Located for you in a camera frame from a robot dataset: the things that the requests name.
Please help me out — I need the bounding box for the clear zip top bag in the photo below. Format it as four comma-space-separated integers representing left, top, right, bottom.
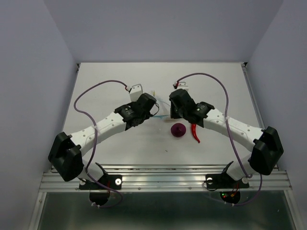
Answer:
151, 90, 171, 121

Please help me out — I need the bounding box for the purple onion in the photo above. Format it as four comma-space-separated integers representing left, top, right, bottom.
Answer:
170, 123, 186, 138

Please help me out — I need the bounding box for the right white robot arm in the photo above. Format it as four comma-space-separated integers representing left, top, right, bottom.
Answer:
169, 89, 283, 189

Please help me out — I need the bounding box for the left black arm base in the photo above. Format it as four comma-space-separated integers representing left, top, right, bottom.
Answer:
79, 162, 123, 209

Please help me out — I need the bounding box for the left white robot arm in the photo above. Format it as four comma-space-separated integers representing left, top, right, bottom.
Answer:
48, 93, 156, 189

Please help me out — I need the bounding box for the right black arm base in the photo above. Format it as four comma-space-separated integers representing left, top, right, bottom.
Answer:
202, 161, 249, 206

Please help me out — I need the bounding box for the red chili pepper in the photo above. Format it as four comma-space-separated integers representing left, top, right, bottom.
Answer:
190, 124, 200, 143

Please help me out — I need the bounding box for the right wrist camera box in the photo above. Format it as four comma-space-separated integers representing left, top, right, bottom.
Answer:
173, 81, 189, 91

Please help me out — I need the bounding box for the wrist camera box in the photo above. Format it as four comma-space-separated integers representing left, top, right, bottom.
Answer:
173, 81, 189, 91
126, 84, 143, 102

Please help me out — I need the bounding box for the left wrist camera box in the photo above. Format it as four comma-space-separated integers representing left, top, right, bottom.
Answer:
126, 84, 143, 102

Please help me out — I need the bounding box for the aluminium mounting rail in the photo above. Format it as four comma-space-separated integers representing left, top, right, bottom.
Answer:
39, 164, 293, 193

